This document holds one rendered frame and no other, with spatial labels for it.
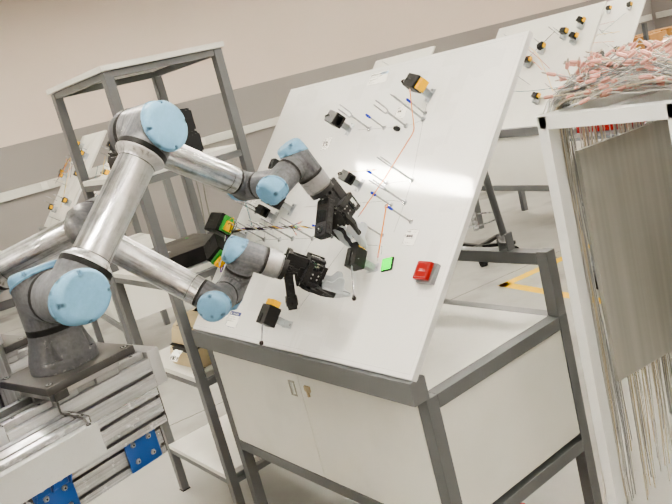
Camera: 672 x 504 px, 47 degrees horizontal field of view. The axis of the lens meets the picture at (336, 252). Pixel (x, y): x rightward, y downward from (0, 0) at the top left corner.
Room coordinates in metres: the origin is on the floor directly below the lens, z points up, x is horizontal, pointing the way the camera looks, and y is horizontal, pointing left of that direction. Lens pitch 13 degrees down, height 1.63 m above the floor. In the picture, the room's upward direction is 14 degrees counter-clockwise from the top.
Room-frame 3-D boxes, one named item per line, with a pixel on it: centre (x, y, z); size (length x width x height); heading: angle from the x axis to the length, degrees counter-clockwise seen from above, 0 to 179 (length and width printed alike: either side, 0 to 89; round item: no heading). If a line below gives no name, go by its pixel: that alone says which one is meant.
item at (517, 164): (6.31, -1.88, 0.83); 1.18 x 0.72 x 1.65; 28
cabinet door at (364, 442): (2.03, 0.05, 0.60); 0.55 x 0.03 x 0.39; 35
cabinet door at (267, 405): (2.48, 0.37, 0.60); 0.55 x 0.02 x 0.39; 35
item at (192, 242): (3.04, 0.61, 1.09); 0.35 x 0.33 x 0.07; 35
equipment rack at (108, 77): (3.12, 0.60, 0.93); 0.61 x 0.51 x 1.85; 35
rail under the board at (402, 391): (2.25, 0.23, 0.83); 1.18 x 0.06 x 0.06; 35
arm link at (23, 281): (1.65, 0.65, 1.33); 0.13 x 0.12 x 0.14; 44
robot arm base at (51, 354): (1.66, 0.65, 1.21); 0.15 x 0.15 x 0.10
